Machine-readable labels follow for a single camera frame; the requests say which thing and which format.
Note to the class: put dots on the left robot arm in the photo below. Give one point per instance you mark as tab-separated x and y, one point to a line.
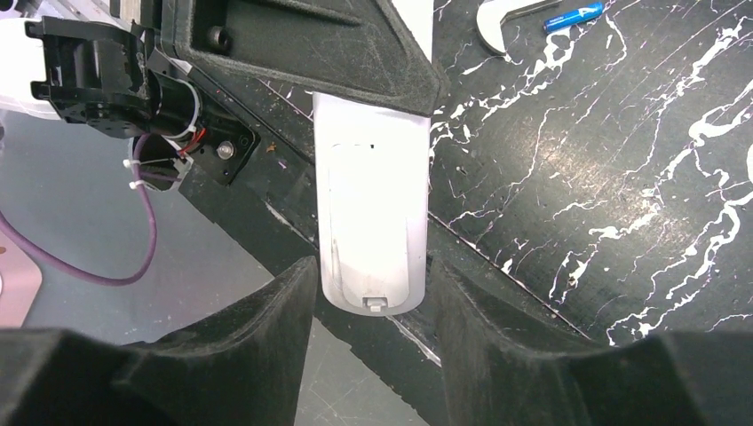
97	74

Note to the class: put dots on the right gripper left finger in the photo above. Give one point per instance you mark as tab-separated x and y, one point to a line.
242	365

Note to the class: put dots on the blue AAA battery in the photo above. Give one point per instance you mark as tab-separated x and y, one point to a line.
574	17

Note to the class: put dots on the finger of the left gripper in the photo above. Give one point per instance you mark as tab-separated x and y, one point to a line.
357	50

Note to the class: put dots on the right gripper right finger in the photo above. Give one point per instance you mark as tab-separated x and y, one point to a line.
502	366

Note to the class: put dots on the white remote control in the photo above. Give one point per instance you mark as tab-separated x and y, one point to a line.
372	167

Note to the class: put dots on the red adjustable wrench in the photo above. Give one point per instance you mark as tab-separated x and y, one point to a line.
492	14

